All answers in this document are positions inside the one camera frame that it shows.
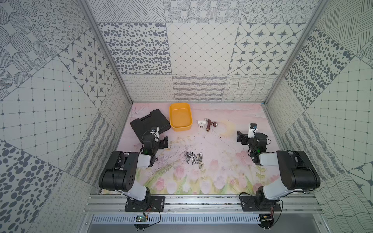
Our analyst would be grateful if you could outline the yellow plastic storage box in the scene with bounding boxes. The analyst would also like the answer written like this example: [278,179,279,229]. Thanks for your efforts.
[169,103,193,132]

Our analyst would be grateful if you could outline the pile of silver bits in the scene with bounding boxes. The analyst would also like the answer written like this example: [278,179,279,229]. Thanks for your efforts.
[184,151,204,169]

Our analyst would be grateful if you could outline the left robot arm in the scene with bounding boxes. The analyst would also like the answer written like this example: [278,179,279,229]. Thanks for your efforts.
[99,127,168,204]

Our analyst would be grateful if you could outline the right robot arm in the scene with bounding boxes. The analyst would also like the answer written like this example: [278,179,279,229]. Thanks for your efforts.
[237,131,321,205]

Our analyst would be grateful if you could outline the black plastic tool case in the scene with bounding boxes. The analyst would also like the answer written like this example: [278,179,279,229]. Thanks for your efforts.
[130,109,171,143]

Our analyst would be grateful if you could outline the red and white valve fitting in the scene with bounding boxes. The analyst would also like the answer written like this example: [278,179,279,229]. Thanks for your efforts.
[197,118,218,132]

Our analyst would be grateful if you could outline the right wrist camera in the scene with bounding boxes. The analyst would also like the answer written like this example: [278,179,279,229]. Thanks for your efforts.
[248,123,257,138]

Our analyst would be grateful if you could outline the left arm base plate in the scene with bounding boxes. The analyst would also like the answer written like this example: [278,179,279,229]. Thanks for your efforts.
[124,196,165,212]

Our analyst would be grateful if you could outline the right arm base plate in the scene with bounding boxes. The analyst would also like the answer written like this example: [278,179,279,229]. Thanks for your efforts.
[239,195,282,212]

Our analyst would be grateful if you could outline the white slotted cable duct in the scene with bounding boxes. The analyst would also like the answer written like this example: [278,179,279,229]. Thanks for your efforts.
[91,214,260,224]

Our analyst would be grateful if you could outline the aluminium rail frame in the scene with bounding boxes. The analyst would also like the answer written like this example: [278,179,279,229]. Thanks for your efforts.
[83,193,322,214]

